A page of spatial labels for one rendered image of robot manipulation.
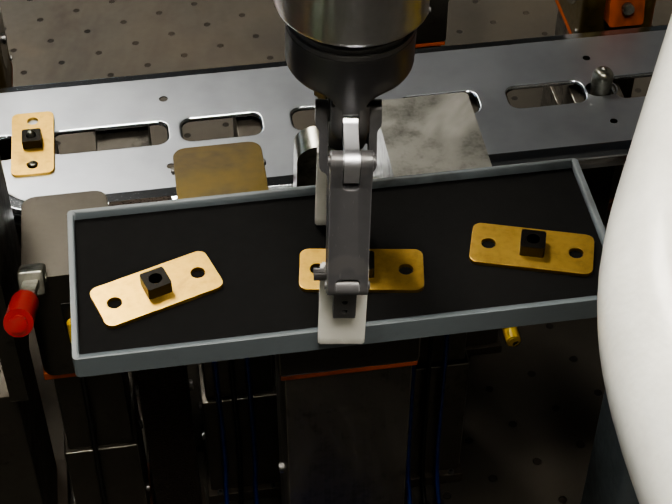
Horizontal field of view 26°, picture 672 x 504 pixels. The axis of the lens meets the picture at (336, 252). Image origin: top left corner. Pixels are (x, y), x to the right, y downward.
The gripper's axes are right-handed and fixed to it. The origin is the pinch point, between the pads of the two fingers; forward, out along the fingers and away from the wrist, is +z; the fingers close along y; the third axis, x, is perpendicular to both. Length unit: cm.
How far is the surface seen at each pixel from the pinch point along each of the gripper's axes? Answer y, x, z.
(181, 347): -6.3, 10.2, 2.0
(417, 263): 1.0, -5.4, 1.8
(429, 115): 22.5, -8.2, 7.3
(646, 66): 42, -31, 18
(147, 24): 90, 21, 50
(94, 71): 80, 27, 50
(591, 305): -2.9, -16.7, 1.6
